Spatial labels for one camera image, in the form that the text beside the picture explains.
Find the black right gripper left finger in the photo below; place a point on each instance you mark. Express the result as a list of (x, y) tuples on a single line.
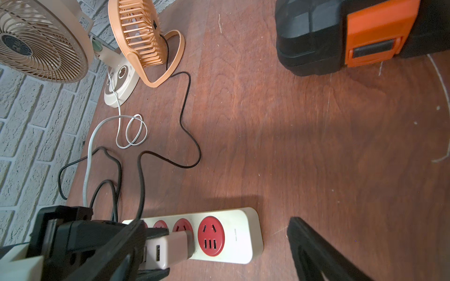
[(115, 252)]

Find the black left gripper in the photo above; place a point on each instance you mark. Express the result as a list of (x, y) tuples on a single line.
[(67, 237)]

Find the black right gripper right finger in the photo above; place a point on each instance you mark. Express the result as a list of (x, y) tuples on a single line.
[(315, 259)]

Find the grey usb wall adapter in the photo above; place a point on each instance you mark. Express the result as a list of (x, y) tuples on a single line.
[(168, 250)]

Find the beige red power strip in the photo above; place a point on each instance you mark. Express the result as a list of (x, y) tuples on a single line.
[(230, 236)]

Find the beige raccoon desk fan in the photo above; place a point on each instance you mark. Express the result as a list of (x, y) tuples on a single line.
[(52, 41)]

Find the small orange desk fan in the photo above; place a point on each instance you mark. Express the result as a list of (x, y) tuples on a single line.
[(136, 28)]

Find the black plastic tool case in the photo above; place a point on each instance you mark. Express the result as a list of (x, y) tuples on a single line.
[(321, 37)]

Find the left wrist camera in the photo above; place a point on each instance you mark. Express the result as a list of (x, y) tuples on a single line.
[(16, 266)]

